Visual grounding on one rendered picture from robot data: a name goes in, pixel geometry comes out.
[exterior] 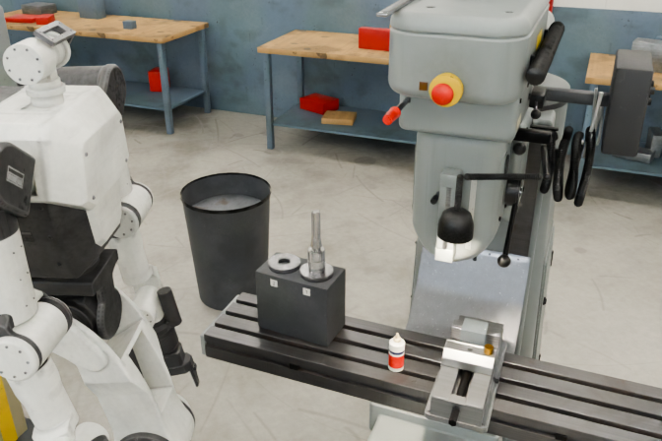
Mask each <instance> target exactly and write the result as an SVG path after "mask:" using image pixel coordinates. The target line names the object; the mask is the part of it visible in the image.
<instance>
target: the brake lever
mask: <svg viewBox="0 0 662 441"><path fill-rule="evenodd" d="M410 102H411V98H410V97H405V98H404V99H403V100H402V101H401V102H400V103H399V104H398V105H397V106H393V107H391V108H390V109H389V110H388V112H387V113H386V114H385V115H384V117H383V118H382V121H383V123H384V124H385V125H390V124H391V123H393V122H394V121H395V120H396V119H397V118H398V117H399V116H400V115H401V110H402V109H403V108H404V107H405V106H406V105H407V104H408V103H410Z"/></svg>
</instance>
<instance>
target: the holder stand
mask: <svg viewBox="0 0 662 441"><path fill-rule="evenodd" d="M255 277H256V293H257V310H258V326H259V327H261V328H264V329H268V330H271V331H274V332H277V333H281V334H284V335H287V336H291V337H294V338H297V339H301V340H304V341H307V342H311V343H314V344H317V345H321V346H324V347H328V346H329V345H330V343H331V342H332V341H333V339H334V338H335V337H336V336H337V334H338V333H339V332H340V330H341V329H342V328H343V326H344V325H345V300H346V269H344V268H340V267H336V266H332V265H330V264H328V263H325V272H323V273H322V274H312V273H310V272H309V271H308V262H307V259H303V258H300V257H298V256H296V255H294V254H288V253H280V252H276V253H275V254H274V255H273V256H272V257H271V258H269V259H268V260H267V261H266V262H265V263H264V264H263V265H262V266H261V267H260V268H259V269H257V270H256V272H255Z"/></svg>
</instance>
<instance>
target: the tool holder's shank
mask: <svg viewBox="0 0 662 441"><path fill-rule="evenodd" d="M310 247H311V248H312V250H314V251H318V250H320V249H321V247H322V242H321V227H320V211H319V210H312V211H311V243H310Z"/></svg>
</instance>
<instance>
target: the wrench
mask: <svg viewBox="0 0 662 441"><path fill-rule="evenodd" d="M413 1H414V0H399V1H397V2H395V3H394V4H392V5H390V6H388V7H387V8H385V9H383V10H381V11H380V12H378V13H376V17H383V18H386V17H388V16H390V15H391V14H393V13H395V12H396V11H398V10H400V9H401V8H403V7H405V6H406V5H408V4H410V3H411V2H413Z"/></svg>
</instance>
